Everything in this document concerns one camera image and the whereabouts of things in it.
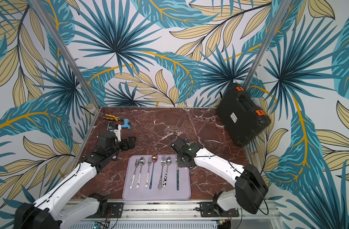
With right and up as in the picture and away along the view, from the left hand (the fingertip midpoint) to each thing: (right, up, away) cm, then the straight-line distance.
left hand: (129, 140), depth 81 cm
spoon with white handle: (+6, -14, +7) cm, 17 cm away
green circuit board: (-12, -42, -11) cm, 45 cm away
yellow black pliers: (-20, +13, +29) cm, 38 cm away
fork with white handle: (+10, -15, +9) cm, 20 cm away
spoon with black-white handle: (+22, -14, +7) cm, 27 cm away
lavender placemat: (+15, -22, +3) cm, 27 cm away
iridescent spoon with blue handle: (+13, -13, +8) cm, 20 cm away
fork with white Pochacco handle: (+2, -25, 0) cm, 25 cm away
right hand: (+32, -13, +1) cm, 34 cm away
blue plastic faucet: (-10, +9, +25) cm, 29 cm away
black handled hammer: (-24, +10, +27) cm, 38 cm away
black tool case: (+68, +14, +9) cm, 70 cm away
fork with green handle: (+28, -21, +4) cm, 35 cm away
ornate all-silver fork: (+18, -15, +9) cm, 25 cm away
